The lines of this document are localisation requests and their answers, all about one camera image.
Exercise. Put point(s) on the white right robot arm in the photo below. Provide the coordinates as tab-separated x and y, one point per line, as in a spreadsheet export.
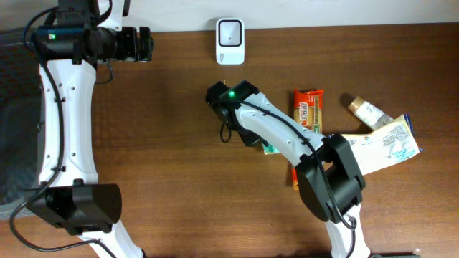
330	181

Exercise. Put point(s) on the teal tissue pack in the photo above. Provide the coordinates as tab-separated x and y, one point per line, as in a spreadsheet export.
269	149

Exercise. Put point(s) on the orange pasta package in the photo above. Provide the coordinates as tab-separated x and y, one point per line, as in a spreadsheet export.
307	109

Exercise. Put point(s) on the grey plastic mesh basket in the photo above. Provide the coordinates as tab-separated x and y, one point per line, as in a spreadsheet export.
21	106

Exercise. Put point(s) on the yellow snack bag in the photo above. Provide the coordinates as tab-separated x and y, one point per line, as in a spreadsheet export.
387	146

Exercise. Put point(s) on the white barcode scanner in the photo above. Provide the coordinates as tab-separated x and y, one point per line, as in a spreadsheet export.
230	41

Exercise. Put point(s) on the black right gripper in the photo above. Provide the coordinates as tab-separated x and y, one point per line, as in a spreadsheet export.
249	140

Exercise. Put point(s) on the white tube with gold cap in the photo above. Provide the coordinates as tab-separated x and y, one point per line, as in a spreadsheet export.
369	114

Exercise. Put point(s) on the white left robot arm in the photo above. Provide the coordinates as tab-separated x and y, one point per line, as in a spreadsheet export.
77	37

